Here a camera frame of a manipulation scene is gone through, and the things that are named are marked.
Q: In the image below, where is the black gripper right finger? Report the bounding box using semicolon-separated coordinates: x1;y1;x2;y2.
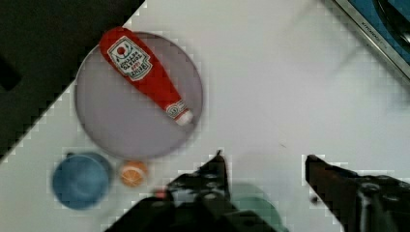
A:
305;155;410;232

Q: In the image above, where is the blue bowl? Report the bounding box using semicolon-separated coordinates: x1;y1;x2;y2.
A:
51;152;112;210

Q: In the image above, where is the black toaster oven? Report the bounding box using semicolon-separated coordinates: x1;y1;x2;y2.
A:
332;0;410;78

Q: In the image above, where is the red ketchup bottle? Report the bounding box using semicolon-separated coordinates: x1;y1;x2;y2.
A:
99;27;193;126

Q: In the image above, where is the green cup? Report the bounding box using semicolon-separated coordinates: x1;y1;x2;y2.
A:
230;183;289;232

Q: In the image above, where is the orange slice toy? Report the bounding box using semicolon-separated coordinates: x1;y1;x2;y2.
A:
120;161;148;188

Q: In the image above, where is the grey round plate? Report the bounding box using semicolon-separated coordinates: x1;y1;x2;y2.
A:
74;32;204;160

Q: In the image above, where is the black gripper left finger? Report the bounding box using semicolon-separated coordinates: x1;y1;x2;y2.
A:
105;152;278;232

